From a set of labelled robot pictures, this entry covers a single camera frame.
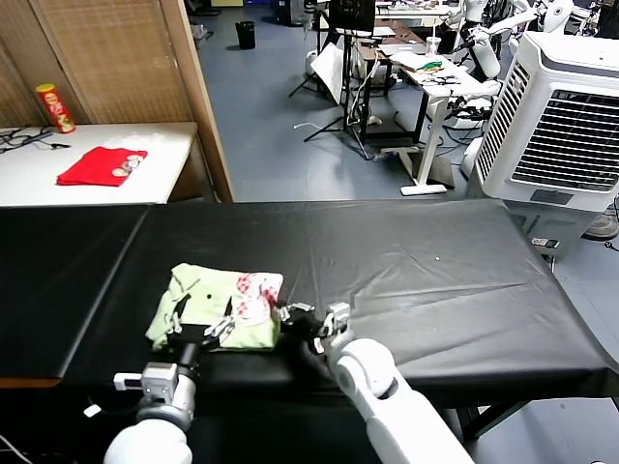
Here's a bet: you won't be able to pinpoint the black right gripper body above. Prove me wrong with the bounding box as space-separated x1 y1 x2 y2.
282 311 326 344

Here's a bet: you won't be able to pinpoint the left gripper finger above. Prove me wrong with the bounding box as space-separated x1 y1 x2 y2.
204 297 238 341
163 292 192 336

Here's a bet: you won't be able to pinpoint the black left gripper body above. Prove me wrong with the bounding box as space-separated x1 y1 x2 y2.
165 324 220 353

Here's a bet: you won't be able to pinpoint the light green t-shirt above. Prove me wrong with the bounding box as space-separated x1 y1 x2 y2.
144 262 285 353

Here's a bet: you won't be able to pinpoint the black leather table cover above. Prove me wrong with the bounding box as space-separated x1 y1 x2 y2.
0 205 149 386
62 198 608 402

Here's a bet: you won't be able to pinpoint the white side table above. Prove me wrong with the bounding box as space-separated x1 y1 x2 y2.
0 122 198 209

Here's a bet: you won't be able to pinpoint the red folded shirt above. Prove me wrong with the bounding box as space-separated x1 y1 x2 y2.
56 146 149 188

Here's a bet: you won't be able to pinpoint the black tripod stand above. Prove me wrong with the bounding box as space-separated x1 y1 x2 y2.
288 27 378 160

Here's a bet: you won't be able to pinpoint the white reflector board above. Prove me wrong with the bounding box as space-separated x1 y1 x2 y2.
310 41 349 105

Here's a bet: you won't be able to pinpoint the red chips can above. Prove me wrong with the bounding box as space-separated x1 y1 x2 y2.
34 82 77 134

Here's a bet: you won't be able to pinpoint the wooden partition screen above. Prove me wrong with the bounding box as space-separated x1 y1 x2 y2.
0 0 237 203

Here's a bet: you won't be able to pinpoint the white desk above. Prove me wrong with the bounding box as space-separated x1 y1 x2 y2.
389 49 497 197

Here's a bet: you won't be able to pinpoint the grey laptop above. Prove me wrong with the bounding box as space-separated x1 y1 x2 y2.
378 41 427 57

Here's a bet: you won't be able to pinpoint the black trash bin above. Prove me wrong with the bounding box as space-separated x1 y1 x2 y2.
235 20 257 50

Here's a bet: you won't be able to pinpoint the black monitor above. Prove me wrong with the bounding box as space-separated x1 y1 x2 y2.
329 0 377 37

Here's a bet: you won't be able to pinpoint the white humanoid robot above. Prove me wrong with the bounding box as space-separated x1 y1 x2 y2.
452 0 575 82

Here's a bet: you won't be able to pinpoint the white air cooler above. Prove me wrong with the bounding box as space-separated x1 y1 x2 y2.
466 31 619 257

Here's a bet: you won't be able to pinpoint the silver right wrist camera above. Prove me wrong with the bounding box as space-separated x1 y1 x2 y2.
312 302 352 355

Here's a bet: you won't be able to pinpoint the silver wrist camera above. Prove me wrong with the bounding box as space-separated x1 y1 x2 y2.
113 362 179 400
312 302 352 355

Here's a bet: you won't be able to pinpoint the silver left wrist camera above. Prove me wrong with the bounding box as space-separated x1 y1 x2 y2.
113 362 179 400

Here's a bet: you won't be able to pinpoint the black cables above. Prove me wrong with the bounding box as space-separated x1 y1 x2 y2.
0 125 72 155

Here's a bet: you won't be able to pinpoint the white machine with cables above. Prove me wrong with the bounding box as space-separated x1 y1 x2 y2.
444 78 504 131

